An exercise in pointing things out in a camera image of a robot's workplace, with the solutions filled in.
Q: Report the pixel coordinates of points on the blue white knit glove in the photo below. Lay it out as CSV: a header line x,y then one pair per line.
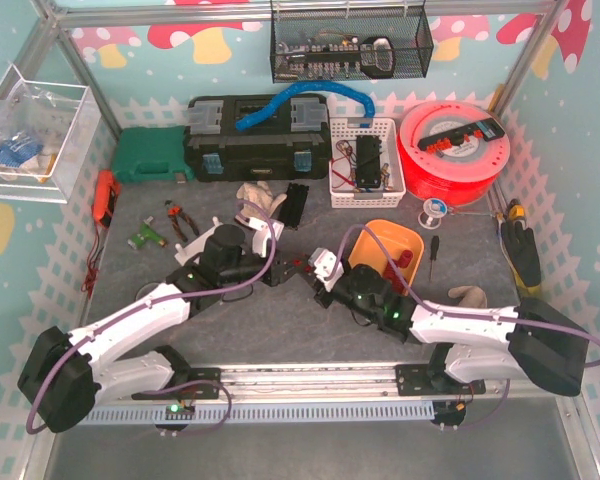
x,y
20,151

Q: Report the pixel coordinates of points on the orange plastic tray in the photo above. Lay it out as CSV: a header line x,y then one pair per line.
x,y
395,238

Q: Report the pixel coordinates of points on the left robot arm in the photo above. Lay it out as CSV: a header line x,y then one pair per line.
x,y
67,374

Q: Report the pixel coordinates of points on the beige cloth glove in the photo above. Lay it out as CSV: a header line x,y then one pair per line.
x,y
469,296

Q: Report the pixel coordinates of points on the solder wire spool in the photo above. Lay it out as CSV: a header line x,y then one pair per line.
x,y
434,210

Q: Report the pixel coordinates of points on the black handled screwdriver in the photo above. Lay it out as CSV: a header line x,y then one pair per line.
x,y
434,248

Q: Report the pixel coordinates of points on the black terminal strip orange levers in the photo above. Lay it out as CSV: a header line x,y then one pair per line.
x,y
486,129

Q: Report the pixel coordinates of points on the white slotted plastic basket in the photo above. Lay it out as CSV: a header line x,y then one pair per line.
x,y
341,176

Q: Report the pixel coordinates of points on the black aluminium extrusion bar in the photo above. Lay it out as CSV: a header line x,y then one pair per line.
x,y
291,210

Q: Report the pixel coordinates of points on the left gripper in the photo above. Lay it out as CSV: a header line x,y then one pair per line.
x,y
272,273

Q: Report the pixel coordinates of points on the black plastic toolbox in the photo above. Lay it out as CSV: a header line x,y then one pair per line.
x,y
294,143

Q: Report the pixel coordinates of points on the white leather work glove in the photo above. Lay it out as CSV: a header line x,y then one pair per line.
x,y
261,195

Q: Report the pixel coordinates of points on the orange multimeter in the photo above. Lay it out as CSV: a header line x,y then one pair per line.
x,y
106,195

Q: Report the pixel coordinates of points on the green circuit board part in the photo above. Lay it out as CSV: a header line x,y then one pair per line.
x,y
146,234

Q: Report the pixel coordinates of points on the red filament spool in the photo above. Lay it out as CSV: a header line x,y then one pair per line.
x,y
460,175

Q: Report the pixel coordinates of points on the white peg base plate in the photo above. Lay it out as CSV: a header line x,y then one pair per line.
x,y
184,253

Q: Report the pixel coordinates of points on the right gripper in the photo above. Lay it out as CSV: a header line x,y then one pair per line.
x,y
325,291

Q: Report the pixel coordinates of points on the green plastic tool case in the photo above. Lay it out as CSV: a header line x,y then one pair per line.
x,y
150,154

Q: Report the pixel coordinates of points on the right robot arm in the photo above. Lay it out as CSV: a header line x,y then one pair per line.
x,y
530,341

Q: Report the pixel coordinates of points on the aluminium linear rail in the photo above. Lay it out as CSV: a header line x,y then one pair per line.
x,y
329,381

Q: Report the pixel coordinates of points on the yellow handled screwdriver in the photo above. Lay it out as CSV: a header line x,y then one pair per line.
x,y
514,213

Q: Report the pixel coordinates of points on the clear acrylic wall box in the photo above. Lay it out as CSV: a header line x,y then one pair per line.
x,y
46,129

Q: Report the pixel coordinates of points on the grey slotted cable duct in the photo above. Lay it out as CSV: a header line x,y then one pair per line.
x,y
245,413

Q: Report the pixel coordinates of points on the black power module in basket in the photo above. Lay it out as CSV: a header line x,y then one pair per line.
x,y
368,168

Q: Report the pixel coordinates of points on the black wire mesh basket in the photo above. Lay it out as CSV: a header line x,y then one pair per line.
x,y
349,44

